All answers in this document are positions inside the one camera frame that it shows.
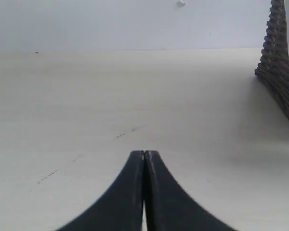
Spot dark brown wicker basket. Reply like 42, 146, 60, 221
255, 0, 289, 121

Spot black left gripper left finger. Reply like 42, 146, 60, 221
59, 151, 145, 231

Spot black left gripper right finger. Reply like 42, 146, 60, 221
144, 151, 234, 231

